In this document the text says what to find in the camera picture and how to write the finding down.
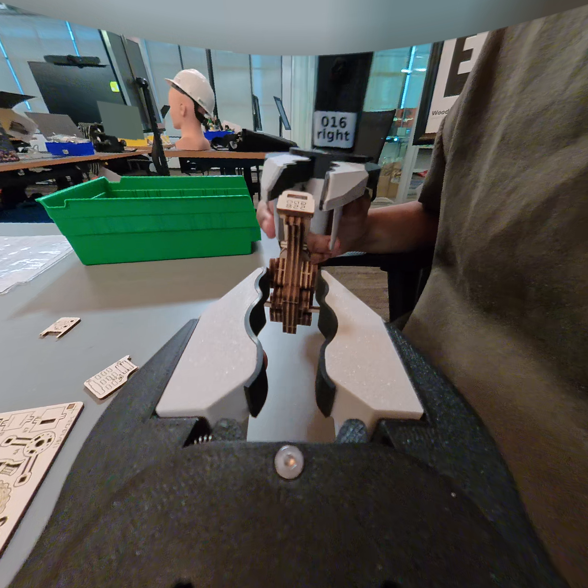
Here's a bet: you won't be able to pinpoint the black monitor stand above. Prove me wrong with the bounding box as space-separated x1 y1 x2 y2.
133 78 171 177

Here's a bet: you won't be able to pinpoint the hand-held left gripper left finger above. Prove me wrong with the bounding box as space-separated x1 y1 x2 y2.
155 266 270 421

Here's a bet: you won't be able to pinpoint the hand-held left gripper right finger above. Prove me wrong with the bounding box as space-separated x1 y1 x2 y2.
315 270 424 421

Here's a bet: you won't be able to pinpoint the green plastic bin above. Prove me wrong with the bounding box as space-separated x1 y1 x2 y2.
36 175 262 266

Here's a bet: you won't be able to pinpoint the small notched wooden piece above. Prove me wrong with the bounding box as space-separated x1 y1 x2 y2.
39 317 81 340

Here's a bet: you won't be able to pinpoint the grey desk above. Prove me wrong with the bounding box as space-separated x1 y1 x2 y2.
0 223 391 572

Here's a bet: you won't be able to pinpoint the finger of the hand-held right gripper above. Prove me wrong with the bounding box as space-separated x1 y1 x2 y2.
320 162 371 252
260 153 310 204

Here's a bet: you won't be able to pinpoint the black bag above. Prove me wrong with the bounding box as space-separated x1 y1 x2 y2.
211 129 298 154

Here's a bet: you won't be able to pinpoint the mannequin head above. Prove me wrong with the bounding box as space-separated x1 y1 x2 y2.
168 87 212 151

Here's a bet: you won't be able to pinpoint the wooden background table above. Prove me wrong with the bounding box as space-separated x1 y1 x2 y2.
0 147 295 184

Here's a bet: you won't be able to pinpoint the partly built wooden model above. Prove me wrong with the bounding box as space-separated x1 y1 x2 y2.
268 192 320 334

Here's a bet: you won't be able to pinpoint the blue box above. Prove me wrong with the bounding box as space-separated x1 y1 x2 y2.
45 140 96 157

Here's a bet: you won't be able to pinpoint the papers in plastic sleeve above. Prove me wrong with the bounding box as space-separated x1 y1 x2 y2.
0 235 74 295

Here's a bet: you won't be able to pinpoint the person's right hand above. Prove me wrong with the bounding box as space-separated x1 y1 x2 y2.
256 195 382 266

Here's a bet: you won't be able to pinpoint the black monitor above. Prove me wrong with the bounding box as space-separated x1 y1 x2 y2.
28 60 127 127

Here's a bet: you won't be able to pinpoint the framed lettered poster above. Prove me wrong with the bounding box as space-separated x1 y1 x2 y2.
413 32 490 147

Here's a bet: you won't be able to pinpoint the wooden puzzle sheet rectangular window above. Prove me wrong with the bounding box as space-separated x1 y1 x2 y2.
0 402 85 559

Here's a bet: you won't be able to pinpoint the small slotted wooden piece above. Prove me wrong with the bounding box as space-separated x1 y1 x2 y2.
84 355 139 400

